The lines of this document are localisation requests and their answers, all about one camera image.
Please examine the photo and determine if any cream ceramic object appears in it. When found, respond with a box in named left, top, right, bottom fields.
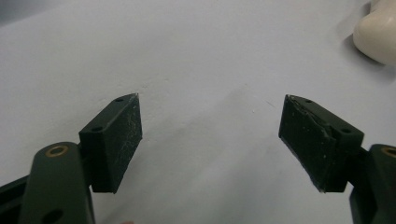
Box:
left=352, top=0, right=396, bottom=67

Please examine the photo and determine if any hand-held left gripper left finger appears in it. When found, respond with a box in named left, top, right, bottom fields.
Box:
left=78, top=92, right=144, bottom=194

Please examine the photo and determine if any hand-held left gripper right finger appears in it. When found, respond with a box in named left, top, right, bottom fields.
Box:
left=277, top=94, right=365, bottom=193

